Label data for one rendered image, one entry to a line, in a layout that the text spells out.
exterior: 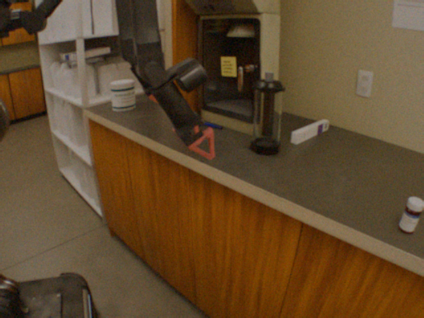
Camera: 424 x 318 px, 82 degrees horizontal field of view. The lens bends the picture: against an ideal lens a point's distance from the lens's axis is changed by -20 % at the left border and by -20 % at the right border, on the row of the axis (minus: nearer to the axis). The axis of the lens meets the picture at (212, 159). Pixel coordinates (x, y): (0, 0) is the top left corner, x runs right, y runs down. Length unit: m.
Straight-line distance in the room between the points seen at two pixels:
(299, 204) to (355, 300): 0.33
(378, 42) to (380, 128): 0.37
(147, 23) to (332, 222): 0.61
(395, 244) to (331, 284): 0.25
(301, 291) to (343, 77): 0.92
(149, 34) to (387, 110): 1.03
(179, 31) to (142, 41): 0.65
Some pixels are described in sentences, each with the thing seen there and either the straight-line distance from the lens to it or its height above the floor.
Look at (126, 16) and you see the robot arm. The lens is 1.14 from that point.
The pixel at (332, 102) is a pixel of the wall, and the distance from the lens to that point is 1.43.
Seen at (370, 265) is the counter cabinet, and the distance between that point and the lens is 0.78.
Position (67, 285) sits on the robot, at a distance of 1.58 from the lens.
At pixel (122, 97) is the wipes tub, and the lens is 1.55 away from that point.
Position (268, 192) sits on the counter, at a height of 0.94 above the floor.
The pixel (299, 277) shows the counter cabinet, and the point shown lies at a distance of 0.92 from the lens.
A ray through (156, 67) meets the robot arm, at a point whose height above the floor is 1.26.
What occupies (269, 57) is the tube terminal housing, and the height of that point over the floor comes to 1.24.
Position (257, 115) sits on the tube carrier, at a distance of 0.97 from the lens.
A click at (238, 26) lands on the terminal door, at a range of 1.12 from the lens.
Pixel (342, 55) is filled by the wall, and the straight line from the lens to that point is 1.39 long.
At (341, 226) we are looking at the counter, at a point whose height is 0.94.
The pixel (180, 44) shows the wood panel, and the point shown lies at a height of 1.28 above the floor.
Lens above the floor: 1.34
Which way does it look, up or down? 25 degrees down
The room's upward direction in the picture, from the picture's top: straight up
